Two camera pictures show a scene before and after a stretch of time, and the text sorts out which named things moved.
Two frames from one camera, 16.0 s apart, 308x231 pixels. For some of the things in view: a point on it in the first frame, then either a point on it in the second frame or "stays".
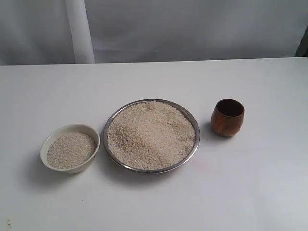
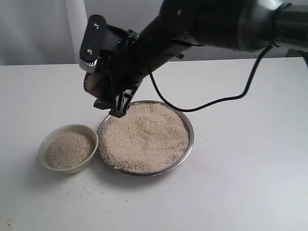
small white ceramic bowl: x=67 y=148 stays
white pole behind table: x=81 y=32 stays
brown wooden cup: x=227 y=117 -> x=92 y=83
